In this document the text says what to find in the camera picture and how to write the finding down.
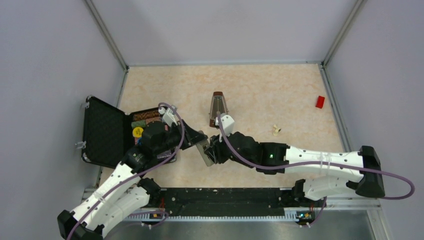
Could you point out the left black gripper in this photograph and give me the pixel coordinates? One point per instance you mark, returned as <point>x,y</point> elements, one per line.
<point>192,136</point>

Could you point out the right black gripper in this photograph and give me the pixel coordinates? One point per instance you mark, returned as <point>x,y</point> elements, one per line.
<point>215,150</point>

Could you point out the white remote control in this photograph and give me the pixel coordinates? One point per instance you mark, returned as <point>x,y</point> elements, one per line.
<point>207,155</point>

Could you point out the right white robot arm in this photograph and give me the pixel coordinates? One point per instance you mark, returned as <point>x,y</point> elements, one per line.
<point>338,172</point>

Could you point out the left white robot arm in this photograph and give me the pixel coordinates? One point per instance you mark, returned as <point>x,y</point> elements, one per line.
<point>126,189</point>

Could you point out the brown wooden metronome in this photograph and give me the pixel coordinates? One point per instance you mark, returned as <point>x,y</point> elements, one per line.
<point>218,104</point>

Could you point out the yellow round chip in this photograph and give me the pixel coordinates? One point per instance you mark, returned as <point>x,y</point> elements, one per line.
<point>137,132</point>

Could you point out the small beige wooden piece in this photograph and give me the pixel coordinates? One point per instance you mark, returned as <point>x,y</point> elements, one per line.
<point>276,130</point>

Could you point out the black poker chip case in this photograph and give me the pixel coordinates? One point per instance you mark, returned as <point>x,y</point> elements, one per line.
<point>108,139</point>

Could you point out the red small block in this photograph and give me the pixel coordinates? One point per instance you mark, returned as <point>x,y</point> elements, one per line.
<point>320,102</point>

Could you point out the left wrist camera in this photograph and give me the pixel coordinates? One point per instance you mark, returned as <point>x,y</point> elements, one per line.
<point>168,116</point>

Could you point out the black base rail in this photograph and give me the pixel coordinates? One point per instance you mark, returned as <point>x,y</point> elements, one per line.
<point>226,205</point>

